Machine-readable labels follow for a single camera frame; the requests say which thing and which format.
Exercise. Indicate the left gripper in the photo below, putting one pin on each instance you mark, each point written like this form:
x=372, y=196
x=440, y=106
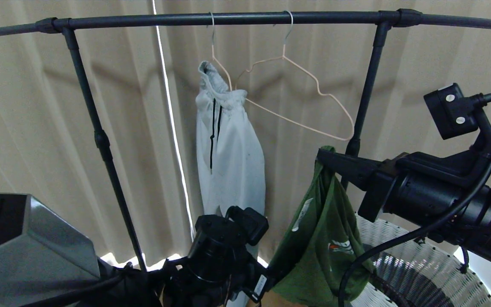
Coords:
x=254, y=283

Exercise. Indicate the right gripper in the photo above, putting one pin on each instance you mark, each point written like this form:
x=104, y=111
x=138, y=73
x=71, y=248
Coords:
x=420, y=198

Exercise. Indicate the green garment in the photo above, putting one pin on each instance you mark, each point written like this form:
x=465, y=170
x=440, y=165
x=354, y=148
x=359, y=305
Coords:
x=322, y=238

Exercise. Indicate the pale grey shorts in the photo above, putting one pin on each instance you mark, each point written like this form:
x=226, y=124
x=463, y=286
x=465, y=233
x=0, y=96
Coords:
x=232, y=170

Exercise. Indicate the pink clothes hanger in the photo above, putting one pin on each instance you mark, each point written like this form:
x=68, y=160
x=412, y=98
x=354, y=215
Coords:
x=284, y=47
x=212, y=51

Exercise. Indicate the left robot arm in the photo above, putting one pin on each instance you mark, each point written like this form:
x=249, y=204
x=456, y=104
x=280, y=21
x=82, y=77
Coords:
x=36, y=256

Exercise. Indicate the white laundry basket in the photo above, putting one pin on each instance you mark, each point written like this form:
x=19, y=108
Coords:
x=424, y=264

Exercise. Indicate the black clothes rack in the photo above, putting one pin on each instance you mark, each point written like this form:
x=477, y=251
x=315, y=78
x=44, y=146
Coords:
x=249, y=18

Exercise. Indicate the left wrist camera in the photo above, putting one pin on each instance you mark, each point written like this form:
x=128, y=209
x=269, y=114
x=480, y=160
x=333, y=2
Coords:
x=249, y=224

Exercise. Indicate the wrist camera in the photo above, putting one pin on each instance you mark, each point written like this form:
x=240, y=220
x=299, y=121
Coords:
x=450, y=111
x=249, y=224

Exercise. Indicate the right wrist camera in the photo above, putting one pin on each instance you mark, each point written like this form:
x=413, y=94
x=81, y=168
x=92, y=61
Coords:
x=450, y=111

